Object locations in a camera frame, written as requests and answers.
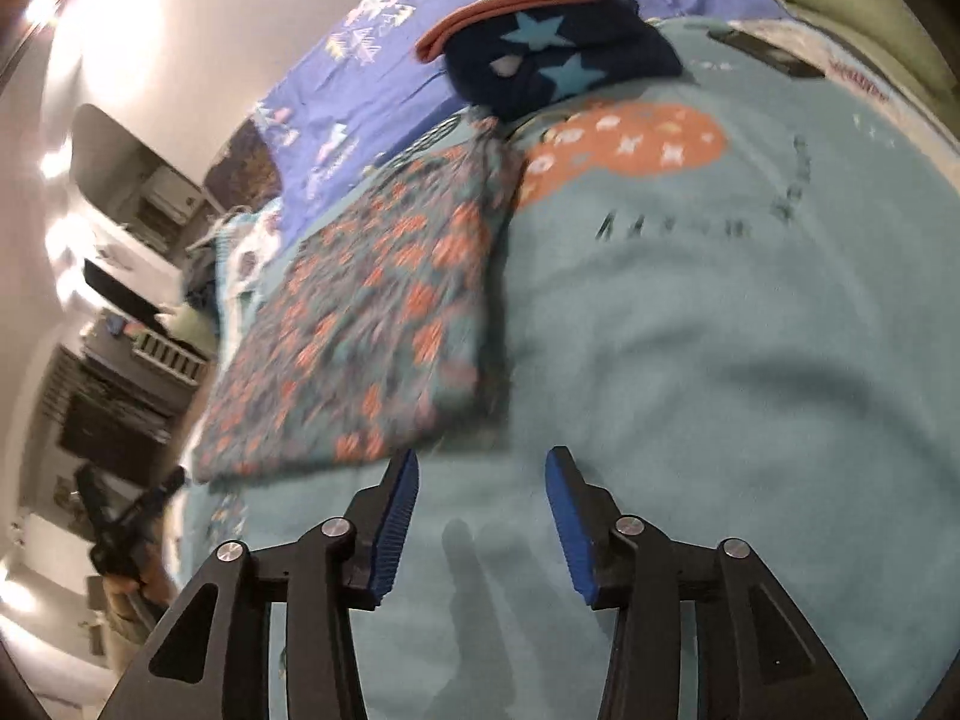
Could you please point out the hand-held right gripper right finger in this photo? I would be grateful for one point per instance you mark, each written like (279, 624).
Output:
(570, 525)

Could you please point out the green cushion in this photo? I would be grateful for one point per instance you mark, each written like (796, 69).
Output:
(191, 334)

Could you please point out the grey floral footed pants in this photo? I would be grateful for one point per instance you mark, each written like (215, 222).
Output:
(360, 315)

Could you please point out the pile of dark clothes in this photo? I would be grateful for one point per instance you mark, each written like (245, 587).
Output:
(201, 281)

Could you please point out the person's left hand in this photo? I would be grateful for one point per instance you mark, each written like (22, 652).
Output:
(142, 591)

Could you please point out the navy star garment pink lining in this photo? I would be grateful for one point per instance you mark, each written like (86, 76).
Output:
(570, 37)

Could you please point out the black flat device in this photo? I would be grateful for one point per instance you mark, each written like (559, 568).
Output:
(765, 52)

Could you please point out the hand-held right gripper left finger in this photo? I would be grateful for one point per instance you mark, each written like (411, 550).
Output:
(393, 517)

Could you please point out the blue tree-print sheet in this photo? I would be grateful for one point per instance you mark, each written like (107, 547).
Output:
(375, 97)

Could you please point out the dark printed mattress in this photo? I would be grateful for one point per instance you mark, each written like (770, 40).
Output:
(244, 169)

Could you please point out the white teal patterned quilt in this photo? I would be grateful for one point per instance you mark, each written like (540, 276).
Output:
(251, 255)

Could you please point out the white slatted rack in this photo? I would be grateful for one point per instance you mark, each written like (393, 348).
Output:
(169, 356)

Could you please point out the green sofa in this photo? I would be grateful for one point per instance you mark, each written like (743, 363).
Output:
(862, 7)

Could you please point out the teal fleece blanket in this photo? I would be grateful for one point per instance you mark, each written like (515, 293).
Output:
(675, 390)

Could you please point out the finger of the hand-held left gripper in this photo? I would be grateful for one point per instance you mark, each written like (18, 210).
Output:
(159, 493)

